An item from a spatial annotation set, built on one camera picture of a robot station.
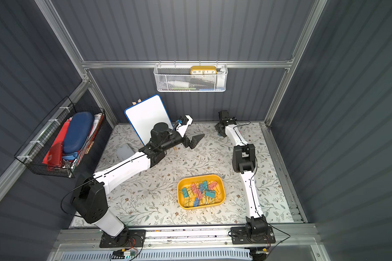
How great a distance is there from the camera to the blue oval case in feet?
2.25

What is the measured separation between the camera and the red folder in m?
0.65

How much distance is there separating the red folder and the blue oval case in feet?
0.04
